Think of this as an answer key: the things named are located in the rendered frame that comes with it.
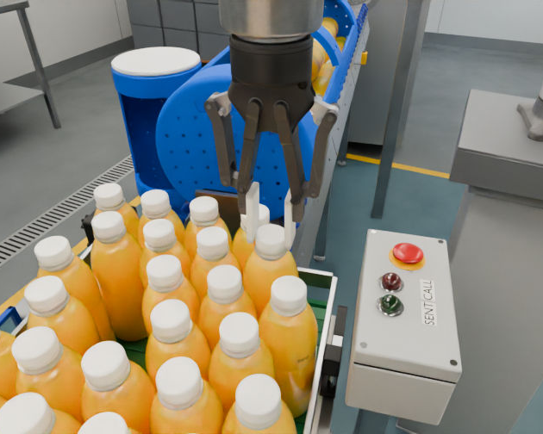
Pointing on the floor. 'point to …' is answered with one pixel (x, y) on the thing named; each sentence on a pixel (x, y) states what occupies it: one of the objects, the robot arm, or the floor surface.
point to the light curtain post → (396, 102)
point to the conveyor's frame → (321, 375)
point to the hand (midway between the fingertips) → (271, 216)
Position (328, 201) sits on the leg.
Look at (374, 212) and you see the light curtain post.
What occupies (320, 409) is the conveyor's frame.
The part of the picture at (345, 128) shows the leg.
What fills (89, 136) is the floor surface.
